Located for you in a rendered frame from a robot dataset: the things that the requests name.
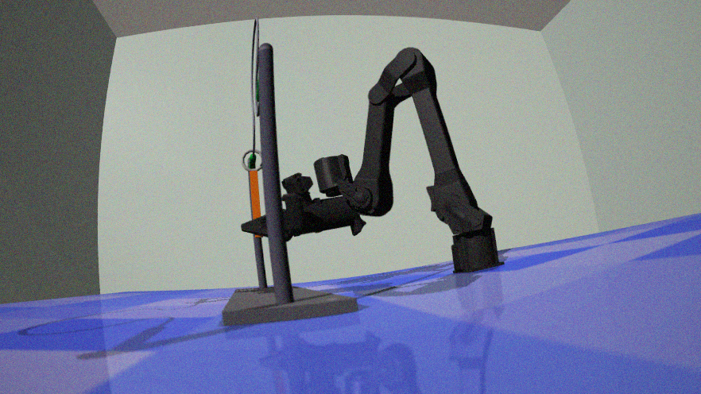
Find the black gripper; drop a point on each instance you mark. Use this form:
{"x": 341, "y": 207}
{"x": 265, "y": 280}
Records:
{"x": 297, "y": 219}

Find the orange bar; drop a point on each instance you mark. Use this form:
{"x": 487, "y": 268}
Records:
{"x": 254, "y": 188}

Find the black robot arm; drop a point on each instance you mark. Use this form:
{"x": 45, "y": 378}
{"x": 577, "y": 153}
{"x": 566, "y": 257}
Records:
{"x": 371, "y": 192}

